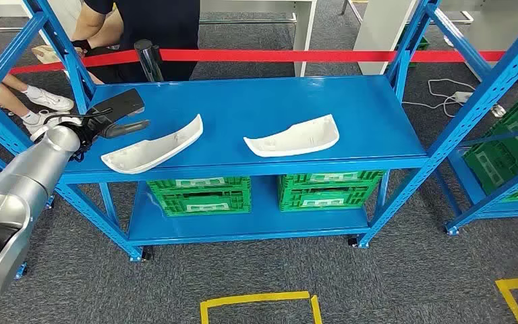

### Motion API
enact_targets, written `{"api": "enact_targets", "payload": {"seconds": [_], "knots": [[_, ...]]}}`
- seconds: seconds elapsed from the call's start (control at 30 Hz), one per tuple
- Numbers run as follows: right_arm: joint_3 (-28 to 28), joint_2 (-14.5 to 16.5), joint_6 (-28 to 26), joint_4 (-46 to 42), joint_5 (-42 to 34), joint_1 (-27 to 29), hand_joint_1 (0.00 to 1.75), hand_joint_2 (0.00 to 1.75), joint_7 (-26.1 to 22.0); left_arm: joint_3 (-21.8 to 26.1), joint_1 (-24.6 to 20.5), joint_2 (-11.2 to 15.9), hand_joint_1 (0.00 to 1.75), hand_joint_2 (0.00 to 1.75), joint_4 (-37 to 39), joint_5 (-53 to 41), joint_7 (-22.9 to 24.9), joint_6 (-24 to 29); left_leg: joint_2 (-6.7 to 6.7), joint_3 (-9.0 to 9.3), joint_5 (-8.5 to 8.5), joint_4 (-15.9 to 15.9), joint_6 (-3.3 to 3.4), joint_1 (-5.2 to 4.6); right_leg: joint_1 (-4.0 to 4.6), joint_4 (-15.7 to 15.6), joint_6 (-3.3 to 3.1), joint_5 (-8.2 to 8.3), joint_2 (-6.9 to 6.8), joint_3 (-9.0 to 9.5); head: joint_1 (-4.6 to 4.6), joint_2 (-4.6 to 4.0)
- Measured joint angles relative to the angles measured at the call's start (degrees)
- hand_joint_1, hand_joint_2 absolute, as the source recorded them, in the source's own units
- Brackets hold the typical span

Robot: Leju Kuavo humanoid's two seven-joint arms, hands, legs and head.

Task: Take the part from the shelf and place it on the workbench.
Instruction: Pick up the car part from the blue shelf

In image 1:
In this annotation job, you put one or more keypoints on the white desk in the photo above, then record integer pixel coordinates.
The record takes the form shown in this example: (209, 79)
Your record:
(379, 35)
(304, 35)

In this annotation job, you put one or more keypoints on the black stanchion post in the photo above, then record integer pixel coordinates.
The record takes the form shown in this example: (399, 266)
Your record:
(148, 60)

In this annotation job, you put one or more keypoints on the red barrier belt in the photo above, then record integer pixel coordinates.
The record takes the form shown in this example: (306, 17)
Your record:
(263, 56)

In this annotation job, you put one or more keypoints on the person sitting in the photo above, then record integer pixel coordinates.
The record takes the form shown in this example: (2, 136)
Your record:
(49, 100)

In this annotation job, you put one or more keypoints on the white curved plastic part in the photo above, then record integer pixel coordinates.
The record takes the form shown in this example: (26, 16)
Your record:
(294, 141)
(151, 147)

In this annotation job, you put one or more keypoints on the dark grey robot left hand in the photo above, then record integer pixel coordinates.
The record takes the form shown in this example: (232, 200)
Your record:
(118, 105)

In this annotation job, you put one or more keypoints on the person standing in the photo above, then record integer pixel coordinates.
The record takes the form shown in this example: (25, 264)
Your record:
(160, 27)

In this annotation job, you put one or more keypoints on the beige woven bag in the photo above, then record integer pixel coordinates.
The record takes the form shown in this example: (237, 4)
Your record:
(46, 54)

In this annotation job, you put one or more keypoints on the white power strip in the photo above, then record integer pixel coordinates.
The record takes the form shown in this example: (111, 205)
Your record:
(463, 97)

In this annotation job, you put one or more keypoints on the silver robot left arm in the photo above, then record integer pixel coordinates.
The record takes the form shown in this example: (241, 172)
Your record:
(22, 179)

